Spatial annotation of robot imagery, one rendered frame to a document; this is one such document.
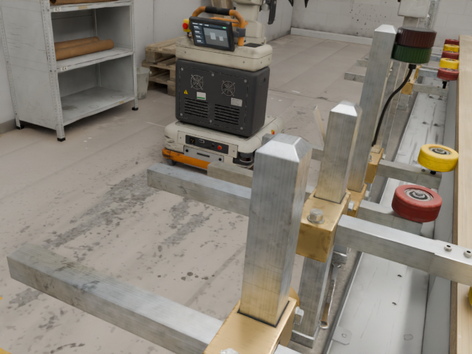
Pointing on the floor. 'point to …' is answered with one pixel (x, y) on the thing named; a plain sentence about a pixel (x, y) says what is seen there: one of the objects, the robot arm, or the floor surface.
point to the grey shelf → (28, 102)
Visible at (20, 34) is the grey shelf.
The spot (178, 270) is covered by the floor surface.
